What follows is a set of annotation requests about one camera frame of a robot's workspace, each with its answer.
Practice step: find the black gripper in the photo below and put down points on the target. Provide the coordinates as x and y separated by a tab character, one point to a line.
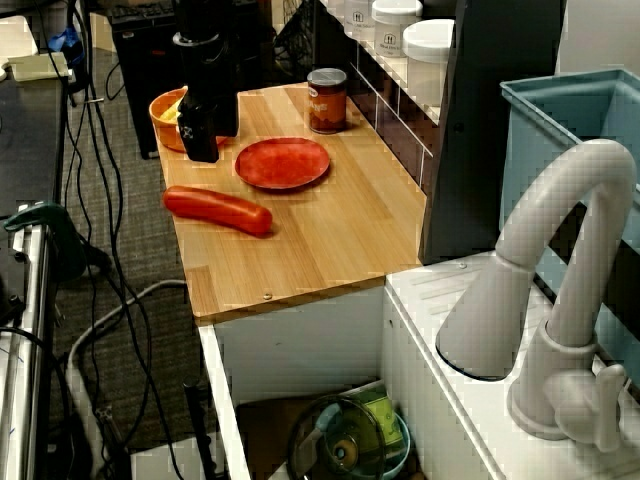
207	75

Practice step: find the red toy sausage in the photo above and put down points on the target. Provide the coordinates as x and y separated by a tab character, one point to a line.
220	210

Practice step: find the yellow toy corn cob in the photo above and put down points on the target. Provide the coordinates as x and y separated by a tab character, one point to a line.
171	112

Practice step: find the orange plastic pot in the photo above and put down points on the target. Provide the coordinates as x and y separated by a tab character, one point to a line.
167	132

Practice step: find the red round plate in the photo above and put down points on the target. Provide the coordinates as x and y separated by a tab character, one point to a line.
282	165

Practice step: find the black computer tower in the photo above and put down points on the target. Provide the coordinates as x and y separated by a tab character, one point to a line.
145	75

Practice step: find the toy beans can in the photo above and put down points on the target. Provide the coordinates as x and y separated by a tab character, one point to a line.
327	105

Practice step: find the blue tape roll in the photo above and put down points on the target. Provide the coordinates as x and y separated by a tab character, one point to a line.
67	42

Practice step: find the clear plastic jar printed label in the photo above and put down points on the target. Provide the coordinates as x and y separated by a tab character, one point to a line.
359	17

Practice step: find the dark desk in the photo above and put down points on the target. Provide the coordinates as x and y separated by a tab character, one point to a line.
30	150

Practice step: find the pale paper pad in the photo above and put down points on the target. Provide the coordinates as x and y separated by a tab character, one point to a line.
37	66

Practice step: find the green clamp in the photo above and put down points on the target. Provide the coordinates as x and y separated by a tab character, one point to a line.
55	235

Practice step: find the white lidded jar printed label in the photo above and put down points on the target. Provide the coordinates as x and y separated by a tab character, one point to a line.
397	30

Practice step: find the white lidded plastic jar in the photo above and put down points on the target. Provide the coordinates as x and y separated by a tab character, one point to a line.
427	60

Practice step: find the white toy sink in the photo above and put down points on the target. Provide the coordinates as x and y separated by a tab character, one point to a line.
300	350

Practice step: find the dark tiled backsplash shelf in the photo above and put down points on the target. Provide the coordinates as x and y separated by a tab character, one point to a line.
475	150

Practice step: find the blue-grey plastic bin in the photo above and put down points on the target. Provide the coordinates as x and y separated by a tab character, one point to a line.
530	150

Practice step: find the green cup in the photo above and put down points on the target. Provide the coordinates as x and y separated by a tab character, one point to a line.
382	405

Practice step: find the glass pot lid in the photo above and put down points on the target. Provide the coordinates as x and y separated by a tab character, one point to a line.
340	450

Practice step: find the light blue bowl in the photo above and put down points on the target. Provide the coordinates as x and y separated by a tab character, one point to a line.
402	440

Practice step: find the grey toy faucet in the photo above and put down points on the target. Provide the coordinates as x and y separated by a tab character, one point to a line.
565	390

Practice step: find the aluminium frame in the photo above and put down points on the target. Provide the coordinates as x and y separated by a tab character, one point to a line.
25	375

